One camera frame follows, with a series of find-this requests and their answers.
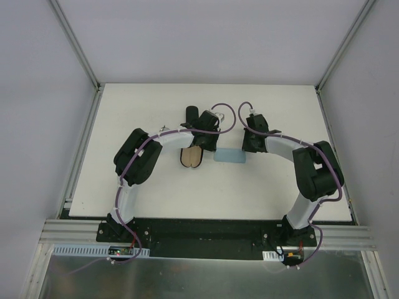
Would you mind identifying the white cable duct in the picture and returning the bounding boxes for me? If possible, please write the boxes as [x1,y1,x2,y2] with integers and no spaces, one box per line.
[53,244,150,259]
[262,251,284,262]

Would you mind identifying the light blue cloth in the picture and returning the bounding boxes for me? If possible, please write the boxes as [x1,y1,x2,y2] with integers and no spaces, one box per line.
[214,148,246,164]

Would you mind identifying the black glasses case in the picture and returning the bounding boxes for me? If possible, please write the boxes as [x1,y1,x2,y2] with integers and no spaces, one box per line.
[180,146,203,169]
[185,106,199,125]

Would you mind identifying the left white cable duct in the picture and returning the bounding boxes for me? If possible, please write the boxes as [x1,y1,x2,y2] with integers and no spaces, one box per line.
[53,244,150,259]

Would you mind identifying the purple cable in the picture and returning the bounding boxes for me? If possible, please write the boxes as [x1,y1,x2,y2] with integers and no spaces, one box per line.
[238,101,344,272]
[114,102,237,225]

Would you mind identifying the right white cable duct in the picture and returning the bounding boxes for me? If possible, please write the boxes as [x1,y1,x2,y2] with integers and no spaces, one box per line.
[262,251,284,262]

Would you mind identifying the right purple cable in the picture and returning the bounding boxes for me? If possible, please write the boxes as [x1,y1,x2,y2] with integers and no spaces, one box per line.
[238,101,344,272]

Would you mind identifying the metal frame clear glasses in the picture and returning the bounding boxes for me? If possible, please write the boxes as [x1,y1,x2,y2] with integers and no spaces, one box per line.
[159,125,170,133]

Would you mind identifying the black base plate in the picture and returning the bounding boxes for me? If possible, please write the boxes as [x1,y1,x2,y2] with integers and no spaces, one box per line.
[96,217,323,262]

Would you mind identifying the aluminium frame post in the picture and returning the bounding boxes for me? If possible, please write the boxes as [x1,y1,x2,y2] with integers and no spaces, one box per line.
[315,0,378,94]
[47,0,101,90]

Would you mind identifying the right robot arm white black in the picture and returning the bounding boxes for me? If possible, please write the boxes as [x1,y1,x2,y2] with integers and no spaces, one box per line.
[242,112,344,246]

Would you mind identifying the aluminium front rail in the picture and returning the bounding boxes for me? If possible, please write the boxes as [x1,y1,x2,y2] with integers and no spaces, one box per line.
[39,219,377,251]

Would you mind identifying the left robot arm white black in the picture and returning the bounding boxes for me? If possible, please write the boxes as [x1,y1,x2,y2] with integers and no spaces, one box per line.
[107,106,224,242]

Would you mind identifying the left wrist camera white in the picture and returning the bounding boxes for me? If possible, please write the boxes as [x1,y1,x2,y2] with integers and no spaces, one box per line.
[213,112,225,123]

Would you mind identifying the right aluminium frame post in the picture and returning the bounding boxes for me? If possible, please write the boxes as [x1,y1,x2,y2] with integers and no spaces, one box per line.
[315,0,378,94]

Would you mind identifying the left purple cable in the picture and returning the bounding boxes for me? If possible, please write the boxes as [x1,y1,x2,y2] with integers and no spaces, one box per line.
[114,102,237,225]

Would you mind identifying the left aluminium frame post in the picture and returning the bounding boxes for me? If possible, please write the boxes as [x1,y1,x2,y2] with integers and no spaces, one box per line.
[47,0,101,90]

